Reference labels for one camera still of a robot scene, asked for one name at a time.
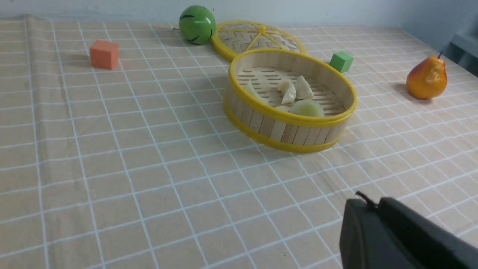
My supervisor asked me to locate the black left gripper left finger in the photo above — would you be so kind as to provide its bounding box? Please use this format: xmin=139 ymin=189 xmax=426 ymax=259
xmin=339 ymin=191 xmax=425 ymax=269

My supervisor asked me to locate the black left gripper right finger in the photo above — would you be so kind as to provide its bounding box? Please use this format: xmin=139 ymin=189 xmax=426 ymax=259
xmin=377 ymin=197 xmax=477 ymax=269

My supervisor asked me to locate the pale green dumpling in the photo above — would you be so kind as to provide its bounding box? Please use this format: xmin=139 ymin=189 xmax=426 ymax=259
xmin=244 ymin=80 xmax=269 ymax=105
xmin=275 ymin=99 xmax=325 ymax=117

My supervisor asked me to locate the white dumpling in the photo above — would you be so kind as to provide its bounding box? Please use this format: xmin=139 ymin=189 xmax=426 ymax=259
xmin=278 ymin=79 xmax=296 ymax=105
xmin=294 ymin=75 xmax=314 ymax=99

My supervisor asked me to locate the bamboo steamer tray yellow rim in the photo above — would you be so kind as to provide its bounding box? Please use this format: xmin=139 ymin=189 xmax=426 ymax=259
xmin=223 ymin=48 xmax=357 ymax=153

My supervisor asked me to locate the woven bamboo steamer lid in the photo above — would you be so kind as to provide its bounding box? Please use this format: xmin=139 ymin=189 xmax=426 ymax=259
xmin=211 ymin=20 xmax=306 ymax=61

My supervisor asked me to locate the orange yellow toy pear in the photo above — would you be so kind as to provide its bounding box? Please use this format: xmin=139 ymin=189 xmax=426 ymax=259
xmin=406 ymin=51 xmax=448 ymax=99

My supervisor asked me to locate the green foam cube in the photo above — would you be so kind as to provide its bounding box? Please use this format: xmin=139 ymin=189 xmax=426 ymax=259
xmin=329 ymin=51 xmax=354 ymax=73

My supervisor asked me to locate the grey object at table edge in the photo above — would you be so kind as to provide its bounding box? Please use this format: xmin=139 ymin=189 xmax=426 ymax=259
xmin=451 ymin=11 xmax=478 ymax=77

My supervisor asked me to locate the green toy watermelon ball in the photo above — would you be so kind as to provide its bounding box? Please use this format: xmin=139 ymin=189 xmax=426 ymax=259
xmin=179 ymin=5 xmax=217 ymax=45

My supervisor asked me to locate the orange foam cube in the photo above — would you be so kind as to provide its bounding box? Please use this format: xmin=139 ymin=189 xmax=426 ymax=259
xmin=89 ymin=40 xmax=118 ymax=70

